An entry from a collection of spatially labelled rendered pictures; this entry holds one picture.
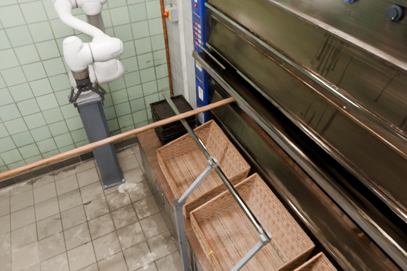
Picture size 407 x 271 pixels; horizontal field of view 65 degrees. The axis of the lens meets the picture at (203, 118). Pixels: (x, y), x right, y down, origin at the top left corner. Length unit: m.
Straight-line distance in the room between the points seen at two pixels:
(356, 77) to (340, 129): 0.25
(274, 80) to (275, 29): 0.25
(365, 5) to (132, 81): 2.35
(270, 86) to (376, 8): 0.67
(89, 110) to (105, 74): 0.33
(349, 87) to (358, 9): 0.26
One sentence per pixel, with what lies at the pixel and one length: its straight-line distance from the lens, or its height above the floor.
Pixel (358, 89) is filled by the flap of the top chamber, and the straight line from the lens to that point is 1.23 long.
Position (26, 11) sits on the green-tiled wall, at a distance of 2.75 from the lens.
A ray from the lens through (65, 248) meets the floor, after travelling 2.98.
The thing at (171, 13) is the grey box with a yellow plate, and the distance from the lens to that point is 2.58.
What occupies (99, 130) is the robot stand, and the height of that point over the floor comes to 0.70.
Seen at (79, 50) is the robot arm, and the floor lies 1.69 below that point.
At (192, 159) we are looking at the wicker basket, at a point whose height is 0.59.
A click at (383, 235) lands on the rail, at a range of 1.24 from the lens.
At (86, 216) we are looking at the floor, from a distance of 3.09.
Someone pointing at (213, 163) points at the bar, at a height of 1.17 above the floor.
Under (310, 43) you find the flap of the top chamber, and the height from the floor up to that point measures 1.81.
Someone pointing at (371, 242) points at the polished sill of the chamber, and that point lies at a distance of 1.55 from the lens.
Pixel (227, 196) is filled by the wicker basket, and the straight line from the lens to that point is 2.08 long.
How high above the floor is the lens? 2.40
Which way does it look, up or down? 40 degrees down
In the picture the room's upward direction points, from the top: 2 degrees counter-clockwise
